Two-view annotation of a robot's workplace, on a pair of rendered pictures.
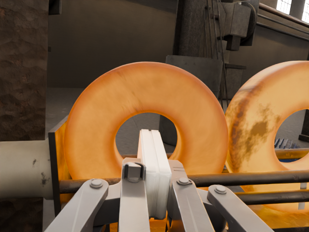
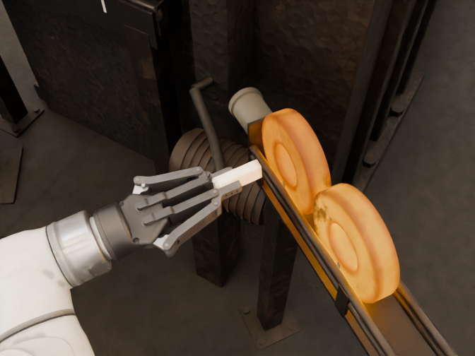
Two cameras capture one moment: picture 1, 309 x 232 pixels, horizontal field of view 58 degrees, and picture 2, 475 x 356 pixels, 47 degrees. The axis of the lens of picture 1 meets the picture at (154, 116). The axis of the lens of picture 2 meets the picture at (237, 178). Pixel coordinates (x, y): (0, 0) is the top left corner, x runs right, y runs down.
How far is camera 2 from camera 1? 0.70 m
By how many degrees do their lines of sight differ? 71
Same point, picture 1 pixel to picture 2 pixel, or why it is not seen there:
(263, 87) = (325, 195)
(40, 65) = (362, 21)
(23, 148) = (253, 115)
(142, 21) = not seen: outside the picture
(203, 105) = (303, 172)
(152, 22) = not seen: outside the picture
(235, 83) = not seen: outside the picture
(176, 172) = (228, 188)
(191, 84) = (300, 157)
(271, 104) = (328, 208)
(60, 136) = (259, 125)
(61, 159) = (257, 135)
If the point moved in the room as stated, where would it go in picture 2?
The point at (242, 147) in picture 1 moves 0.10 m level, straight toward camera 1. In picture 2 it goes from (315, 212) to (242, 212)
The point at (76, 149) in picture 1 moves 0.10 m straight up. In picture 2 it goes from (264, 136) to (267, 91)
